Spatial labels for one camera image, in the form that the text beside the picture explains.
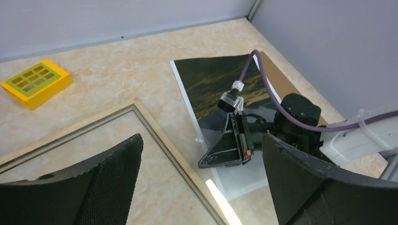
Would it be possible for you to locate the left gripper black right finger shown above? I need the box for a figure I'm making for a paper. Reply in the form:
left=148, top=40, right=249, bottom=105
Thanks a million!
left=262, top=134, right=398, bottom=225

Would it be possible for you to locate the brown cardboard backing board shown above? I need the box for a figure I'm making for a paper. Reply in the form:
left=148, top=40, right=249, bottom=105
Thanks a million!
left=259, top=52, right=332, bottom=125

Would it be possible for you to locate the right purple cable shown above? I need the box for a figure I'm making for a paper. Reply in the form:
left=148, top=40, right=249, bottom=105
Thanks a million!
left=238, top=49, right=398, bottom=133

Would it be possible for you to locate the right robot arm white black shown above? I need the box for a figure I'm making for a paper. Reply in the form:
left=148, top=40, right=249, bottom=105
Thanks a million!
left=198, top=93, right=398, bottom=168

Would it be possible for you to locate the yellow green toy block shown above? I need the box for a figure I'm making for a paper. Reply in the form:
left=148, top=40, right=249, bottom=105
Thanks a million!
left=1, top=59, right=72, bottom=110

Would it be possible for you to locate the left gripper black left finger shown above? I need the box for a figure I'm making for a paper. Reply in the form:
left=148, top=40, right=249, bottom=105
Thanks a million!
left=0, top=134, right=144, bottom=225

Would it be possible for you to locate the wooden picture frame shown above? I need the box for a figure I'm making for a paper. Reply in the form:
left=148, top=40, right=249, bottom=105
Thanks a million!
left=0, top=99, right=228, bottom=225

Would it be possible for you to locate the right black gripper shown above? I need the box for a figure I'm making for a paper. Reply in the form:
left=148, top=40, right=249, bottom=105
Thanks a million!
left=198, top=113, right=274, bottom=168

